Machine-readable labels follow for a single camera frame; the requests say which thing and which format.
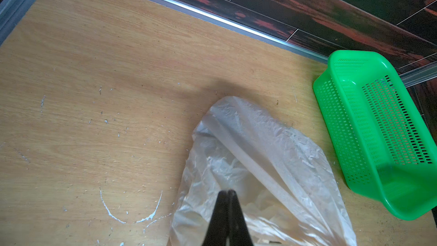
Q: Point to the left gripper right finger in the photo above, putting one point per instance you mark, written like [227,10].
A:
[238,232]

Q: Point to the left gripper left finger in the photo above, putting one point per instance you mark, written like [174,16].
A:
[217,231]

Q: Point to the white plastic bag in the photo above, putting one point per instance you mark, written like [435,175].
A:
[283,180]

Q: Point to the green plastic basket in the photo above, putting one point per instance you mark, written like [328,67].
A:
[383,145]

